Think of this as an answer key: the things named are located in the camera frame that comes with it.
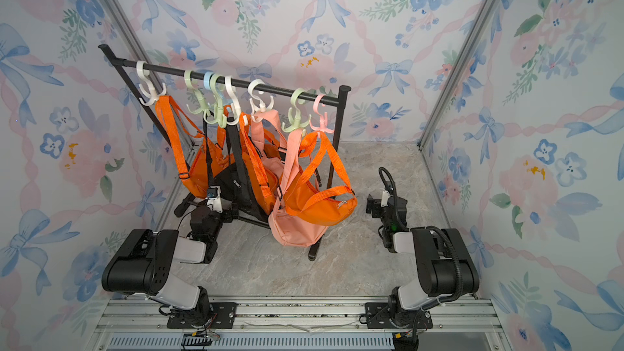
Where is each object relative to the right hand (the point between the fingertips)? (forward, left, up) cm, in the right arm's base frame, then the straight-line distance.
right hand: (385, 194), depth 94 cm
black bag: (+2, +58, +6) cm, 59 cm away
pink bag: (-17, +37, +5) cm, 41 cm away
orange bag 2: (-15, +27, +19) cm, 37 cm away
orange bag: (-10, +42, +25) cm, 50 cm away
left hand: (-3, +61, +2) cm, 61 cm away
